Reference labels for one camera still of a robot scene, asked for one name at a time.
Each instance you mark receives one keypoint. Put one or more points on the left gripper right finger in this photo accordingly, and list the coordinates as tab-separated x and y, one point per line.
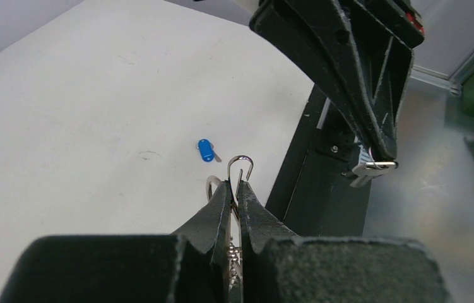
281	266

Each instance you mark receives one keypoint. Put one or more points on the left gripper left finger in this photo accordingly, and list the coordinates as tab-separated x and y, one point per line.
188	265

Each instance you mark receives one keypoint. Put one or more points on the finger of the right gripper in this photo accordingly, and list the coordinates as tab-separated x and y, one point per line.
317	36
383	37

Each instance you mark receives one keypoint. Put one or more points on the large silver keyring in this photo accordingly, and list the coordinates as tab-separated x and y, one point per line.
234	252

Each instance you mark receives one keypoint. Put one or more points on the black tag key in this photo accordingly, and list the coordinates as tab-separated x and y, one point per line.
367	169

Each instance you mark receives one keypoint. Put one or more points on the loose blue tag key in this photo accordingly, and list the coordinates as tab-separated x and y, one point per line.
207	152

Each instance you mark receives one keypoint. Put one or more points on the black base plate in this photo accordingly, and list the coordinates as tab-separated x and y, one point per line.
312	194

